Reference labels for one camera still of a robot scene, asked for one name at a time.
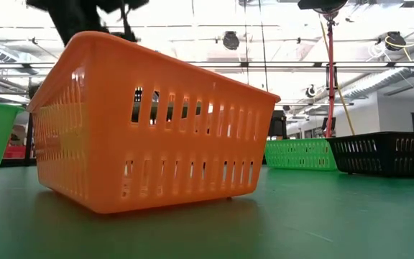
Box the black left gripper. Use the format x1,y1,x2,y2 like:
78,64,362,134
25,0,150,47

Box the orange plastic basket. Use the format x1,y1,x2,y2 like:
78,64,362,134
26,30,282,215

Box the green table mat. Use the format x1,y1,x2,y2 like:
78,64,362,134
0,164,414,259

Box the black plastic basket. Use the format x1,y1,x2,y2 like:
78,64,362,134
326,131,414,178

